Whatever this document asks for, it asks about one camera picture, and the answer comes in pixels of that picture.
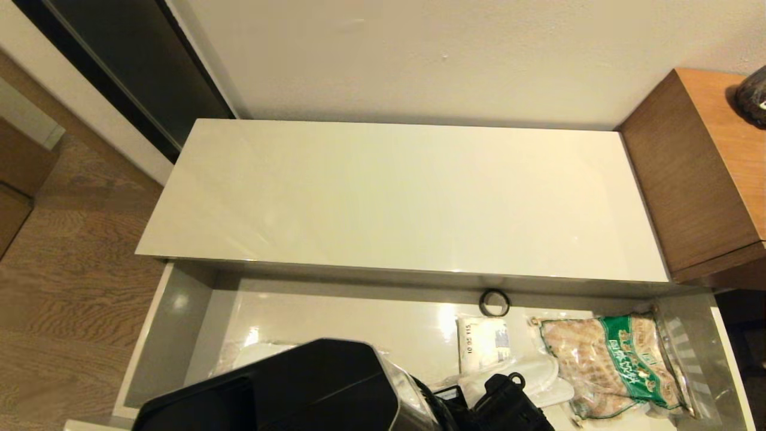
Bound glossy white drawer cabinet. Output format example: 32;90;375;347
135;119;671;295

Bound green snack bag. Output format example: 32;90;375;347
529;310;698;421

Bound dark sliding door panel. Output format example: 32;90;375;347
12;0;238;166

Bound dark round object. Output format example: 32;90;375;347
735;65;766;130

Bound brown wooden furniture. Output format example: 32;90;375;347
0;78;65;259

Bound brown wooden side cabinet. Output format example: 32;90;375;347
619;69;766;286

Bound black tape roll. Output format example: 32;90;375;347
479;289;511;318

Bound floral tissue pack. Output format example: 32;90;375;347
457;315;513;373

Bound white slippers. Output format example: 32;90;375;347
444;353;576;415
215;339;303;377

